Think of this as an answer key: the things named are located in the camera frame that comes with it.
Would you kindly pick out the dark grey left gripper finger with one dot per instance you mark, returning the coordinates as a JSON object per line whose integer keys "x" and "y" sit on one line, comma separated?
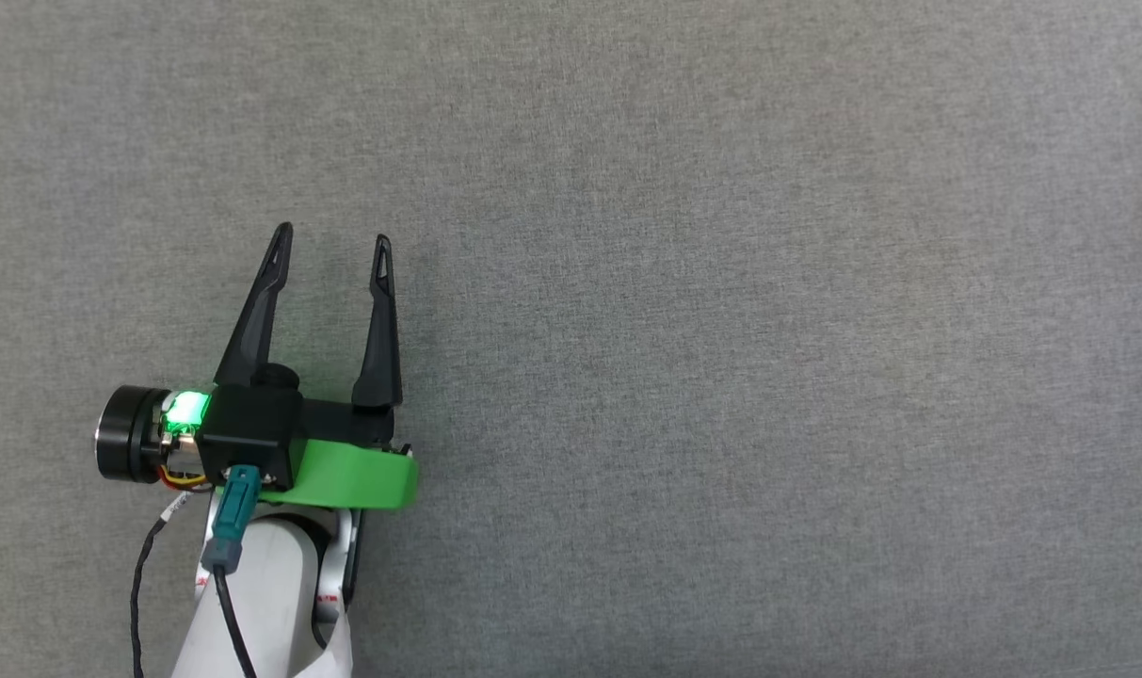
{"x": 249, "y": 348}
{"x": 380, "y": 377}

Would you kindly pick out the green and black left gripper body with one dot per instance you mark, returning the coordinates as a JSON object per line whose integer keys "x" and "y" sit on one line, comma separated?
{"x": 354, "y": 476}

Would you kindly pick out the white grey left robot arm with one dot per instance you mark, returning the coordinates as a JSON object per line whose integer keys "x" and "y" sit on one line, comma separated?
{"x": 279, "y": 603}

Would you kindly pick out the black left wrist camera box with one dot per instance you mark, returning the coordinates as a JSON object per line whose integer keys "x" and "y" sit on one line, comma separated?
{"x": 250, "y": 424}

